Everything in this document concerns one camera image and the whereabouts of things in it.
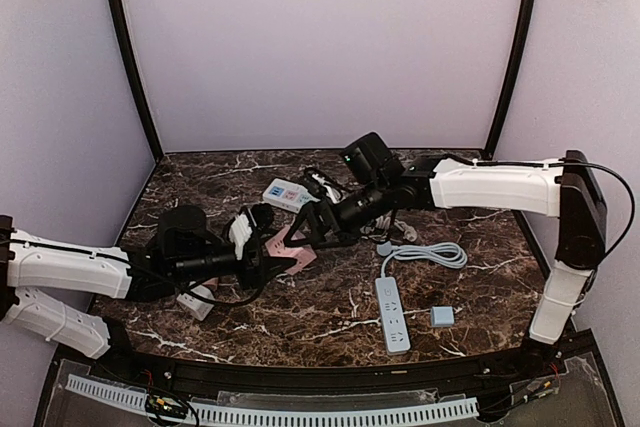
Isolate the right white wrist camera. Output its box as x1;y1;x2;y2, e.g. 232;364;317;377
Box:
301;167;345;204

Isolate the pink cube socket adapter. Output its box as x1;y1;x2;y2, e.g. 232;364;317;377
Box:
266;225;317;275

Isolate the small pink charger plug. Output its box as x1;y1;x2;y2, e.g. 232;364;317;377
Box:
205;278;219;291

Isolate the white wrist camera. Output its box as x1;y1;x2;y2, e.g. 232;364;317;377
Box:
228;212;254;261
301;167;345;204

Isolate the left black frame post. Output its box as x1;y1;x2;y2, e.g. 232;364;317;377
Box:
107;0;164;163

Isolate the black front table rail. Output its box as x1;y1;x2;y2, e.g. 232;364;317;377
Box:
91;330;595;411

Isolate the white multicolour power strip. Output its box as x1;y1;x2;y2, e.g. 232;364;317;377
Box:
262;178;316;214

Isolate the small blue charger plug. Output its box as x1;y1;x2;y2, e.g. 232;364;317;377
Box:
430;306;455;328

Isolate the white slotted cable duct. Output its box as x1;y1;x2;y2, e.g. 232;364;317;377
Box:
65;374;479;426

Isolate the grey-blue coiled power cable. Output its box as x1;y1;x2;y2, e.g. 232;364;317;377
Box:
376;239;469;282

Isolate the right black frame post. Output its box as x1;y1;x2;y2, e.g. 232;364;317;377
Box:
482;0;535;159

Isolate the light blue power strip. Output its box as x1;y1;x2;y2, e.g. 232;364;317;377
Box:
375;277;411;355

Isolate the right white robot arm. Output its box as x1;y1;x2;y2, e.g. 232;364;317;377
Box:
284;132;607;345

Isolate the white coiled strip cable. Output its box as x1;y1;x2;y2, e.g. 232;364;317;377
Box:
359;214;419;242

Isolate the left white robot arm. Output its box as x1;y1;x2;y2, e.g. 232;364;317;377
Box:
1;204;296;359

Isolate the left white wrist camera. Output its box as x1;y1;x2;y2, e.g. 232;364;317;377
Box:
228;212;254;261

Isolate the white cube socket adapter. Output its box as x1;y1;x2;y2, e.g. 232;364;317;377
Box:
176;285;214;321

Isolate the black frame post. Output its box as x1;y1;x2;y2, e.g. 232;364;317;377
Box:
482;0;535;159
107;0;164;163

